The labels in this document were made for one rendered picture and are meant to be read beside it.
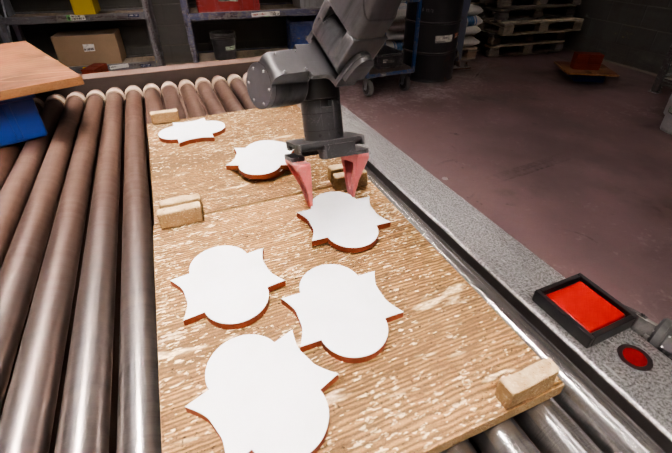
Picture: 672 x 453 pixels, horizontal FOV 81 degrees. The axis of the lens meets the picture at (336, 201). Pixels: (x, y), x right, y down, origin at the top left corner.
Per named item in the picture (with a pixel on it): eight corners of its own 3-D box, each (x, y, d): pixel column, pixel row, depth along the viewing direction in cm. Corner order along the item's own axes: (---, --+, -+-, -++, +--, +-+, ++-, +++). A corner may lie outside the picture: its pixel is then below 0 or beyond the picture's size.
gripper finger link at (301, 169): (349, 206, 58) (343, 142, 55) (302, 216, 56) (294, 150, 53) (332, 195, 64) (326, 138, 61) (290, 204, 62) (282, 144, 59)
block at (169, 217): (203, 214, 59) (199, 199, 58) (204, 221, 58) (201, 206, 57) (160, 224, 58) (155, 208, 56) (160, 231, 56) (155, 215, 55)
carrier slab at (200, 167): (295, 108, 101) (294, 102, 101) (368, 184, 70) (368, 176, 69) (148, 130, 90) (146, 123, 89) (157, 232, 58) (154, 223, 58)
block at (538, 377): (540, 372, 38) (549, 354, 36) (555, 388, 36) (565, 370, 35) (491, 394, 36) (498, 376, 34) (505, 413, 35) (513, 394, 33)
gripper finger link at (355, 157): (373, 200, 59) (369, 138, 57) (329, 210, 57) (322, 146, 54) (355, 191, 65) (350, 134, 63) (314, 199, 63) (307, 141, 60)
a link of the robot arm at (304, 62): (380, 59, 49) (346, 6, 50) (307, 63, 41) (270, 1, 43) (333, 118, 58) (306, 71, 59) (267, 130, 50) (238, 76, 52)
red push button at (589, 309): (576, 288, 50) (580, 279, 49) (622, 323, 45) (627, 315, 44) (541, 302, 48) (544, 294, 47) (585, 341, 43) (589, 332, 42)
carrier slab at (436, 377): (368, 186, 69) (369, 178, 68) (560, 394, 38) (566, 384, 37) (154, 234, 58) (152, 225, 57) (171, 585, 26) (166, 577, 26)
